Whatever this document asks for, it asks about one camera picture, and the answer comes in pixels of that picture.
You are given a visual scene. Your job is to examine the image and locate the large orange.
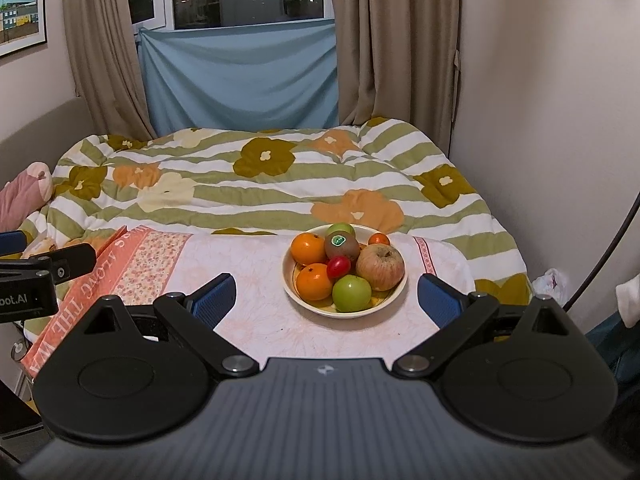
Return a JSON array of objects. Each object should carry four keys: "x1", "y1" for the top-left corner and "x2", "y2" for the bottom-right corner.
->
[{"x1": 295, "y1": 263, "x2": 333, "y2": 302}]

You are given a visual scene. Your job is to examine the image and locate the white cloth at right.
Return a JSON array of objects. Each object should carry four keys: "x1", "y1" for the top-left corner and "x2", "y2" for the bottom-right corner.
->
[{"x1": 615, "y1": 275, "x2": 640, "y2": 328}]

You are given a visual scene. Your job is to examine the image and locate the white plastic bag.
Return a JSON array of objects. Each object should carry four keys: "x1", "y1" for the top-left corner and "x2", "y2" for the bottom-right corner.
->
[{"x1": 532, "y1": 269, "x2": 570, "y2": 307}]

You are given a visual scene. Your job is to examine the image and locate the framed wall picture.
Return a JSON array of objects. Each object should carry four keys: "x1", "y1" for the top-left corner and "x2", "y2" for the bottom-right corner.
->
[{"x1": 0, "y1": 0, "x2": 47, "y2": 58}]

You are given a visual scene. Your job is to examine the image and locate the brown kiwi with sticker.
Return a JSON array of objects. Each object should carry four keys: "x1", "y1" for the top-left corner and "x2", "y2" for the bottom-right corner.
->
[{"x1": 324, "y1": 231, "x2": 360, "y2": 262}]

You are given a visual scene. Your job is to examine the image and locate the beige curtain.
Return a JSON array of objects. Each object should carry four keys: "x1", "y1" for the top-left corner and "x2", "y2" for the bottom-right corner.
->
[
  {"x1": 62, "y1": 0, "x2": 156, "y2": 141},
  {"x1": 332, "y1": 0, "x2": 461, "y2": 152}
]

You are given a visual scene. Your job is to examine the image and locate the red tomato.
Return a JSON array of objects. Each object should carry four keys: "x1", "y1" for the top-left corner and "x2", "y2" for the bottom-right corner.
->
[{"x1": 326, "y1": 256, "x2": 352, "y2": 282}]

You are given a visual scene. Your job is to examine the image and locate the green striped floral quilt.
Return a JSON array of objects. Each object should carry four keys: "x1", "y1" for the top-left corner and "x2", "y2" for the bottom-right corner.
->
[{"x1": 22, "y1": 118, "x2": 530, "y2": 304}]

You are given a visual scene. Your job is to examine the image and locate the beige right curtain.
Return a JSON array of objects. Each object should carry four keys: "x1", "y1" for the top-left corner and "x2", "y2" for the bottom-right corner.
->
[{"x1": 332, "y1": 0, "x2": 461, "y2": 152}]

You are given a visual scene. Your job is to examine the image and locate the beige left curtain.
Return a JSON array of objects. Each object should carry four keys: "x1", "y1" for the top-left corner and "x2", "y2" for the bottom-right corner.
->
[{"x1": 62, "y1": 0, "x2": 156, "y2": 141}]

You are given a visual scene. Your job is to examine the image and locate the blue hanging cloth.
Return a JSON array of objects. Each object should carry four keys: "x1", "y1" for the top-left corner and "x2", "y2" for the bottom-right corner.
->
[{"x1": 138, "y1": 20, "x2": 338, "y2": 136}]

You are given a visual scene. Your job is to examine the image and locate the green apple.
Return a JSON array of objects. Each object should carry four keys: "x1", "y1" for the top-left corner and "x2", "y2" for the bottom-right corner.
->
[
  {"x1": 332, "y1": 274, "x2": 372, "y2": 313},
  {"x1": 324, "y1": 222, "x2": 356, "y2": 237}
]

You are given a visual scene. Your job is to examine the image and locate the pink plush toy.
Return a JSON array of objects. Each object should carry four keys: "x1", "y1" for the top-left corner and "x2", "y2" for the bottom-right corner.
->
[{"x1": 0, "y1": 162, "x2": 53, "y2": 232}]

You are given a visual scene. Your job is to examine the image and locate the grey headboard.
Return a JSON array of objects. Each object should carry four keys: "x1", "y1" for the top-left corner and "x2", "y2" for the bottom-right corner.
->
[{"x1": 0, "y1": 98, "x2": 98, "y2": 186}]

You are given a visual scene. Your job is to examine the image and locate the small orange tangerine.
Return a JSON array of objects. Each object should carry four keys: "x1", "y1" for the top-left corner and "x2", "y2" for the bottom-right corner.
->
[{"x1": 368, "y1": 232, "x2": 390, "y2": 245}]

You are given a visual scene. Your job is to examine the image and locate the pink floral cloth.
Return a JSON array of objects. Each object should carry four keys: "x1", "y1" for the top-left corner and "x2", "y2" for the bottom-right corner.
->
[{"x1": 21, "y1": 226, "x2": 475, "y2": 376}]

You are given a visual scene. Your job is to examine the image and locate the red yellow apple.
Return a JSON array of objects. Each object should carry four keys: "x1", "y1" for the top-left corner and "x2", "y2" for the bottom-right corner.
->
[{"x1": 356, "y1": 244, "x2": 405, "y2": 292}]

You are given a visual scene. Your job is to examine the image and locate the black cable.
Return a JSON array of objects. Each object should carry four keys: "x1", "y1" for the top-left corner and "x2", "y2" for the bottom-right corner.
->
[{"x1": 562, "y1": 192, "x2": 640, "y2": 312}]

